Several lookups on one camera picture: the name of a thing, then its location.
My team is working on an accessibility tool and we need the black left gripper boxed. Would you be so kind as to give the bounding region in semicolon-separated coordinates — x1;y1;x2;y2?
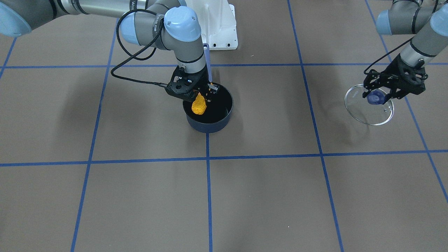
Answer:
363;55;428;105

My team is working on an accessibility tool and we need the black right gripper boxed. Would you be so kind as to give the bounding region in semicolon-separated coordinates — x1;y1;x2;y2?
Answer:
165;66;219;104

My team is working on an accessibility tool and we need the yellow plastic corn cob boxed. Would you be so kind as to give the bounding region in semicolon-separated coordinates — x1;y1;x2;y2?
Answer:
191;92;207;115

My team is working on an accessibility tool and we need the glass lid with blue knob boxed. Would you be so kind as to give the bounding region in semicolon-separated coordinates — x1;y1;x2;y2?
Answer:
344;84;394;126

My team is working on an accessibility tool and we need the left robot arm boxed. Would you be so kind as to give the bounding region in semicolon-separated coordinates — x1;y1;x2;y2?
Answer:
363;0;448;105

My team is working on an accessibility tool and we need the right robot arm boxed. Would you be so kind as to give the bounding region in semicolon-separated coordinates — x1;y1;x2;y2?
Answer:
1;0;221;103

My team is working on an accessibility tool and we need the brown paper table mat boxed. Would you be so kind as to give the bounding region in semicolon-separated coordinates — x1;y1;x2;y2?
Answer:
0;0;448;252

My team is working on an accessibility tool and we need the blue saucepan with handle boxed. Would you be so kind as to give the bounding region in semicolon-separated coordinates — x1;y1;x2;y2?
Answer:
182;43;234;133

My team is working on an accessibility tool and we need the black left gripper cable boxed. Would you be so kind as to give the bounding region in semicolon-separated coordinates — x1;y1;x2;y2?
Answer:
363;37;413;76

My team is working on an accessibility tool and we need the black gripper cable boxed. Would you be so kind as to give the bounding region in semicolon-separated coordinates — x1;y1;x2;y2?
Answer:
111;9;168;87
363;37;413;76

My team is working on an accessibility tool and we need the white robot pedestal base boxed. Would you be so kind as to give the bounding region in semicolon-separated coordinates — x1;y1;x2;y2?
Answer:
186;0;238;51

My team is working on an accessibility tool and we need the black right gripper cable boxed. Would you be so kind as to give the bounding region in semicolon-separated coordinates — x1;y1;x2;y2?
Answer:
111;9;168;87

